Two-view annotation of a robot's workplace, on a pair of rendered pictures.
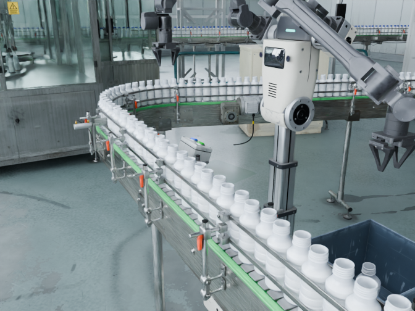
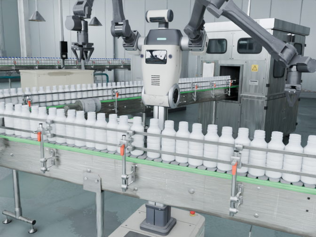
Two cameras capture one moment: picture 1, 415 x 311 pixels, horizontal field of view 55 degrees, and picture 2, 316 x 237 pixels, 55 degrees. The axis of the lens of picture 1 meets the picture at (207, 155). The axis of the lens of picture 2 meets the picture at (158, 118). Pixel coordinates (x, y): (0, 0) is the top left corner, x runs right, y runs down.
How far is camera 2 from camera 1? 0.90 m
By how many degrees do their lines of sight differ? 37
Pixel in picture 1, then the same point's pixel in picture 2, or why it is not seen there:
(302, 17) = (241, 16)
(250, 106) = (90, 106)
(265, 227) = (279, 143)
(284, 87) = (167, 77)
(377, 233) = not seen: hidden behind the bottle
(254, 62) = (39, 82)
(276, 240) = (297, 146)
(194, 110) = not seen: hidden behind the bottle
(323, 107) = (130, 104)
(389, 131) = (294, 82)
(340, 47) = (266, 35)
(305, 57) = (177, 56)
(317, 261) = not seen: outside the picture
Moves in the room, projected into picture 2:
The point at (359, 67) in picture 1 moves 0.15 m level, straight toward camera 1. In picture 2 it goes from (279, 45) to (304, 44)
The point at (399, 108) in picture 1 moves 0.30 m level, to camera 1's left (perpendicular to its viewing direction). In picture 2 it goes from (310, 65) to (268, 65)
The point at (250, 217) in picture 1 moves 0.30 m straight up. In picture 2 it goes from (263, 141) to (270, 55)
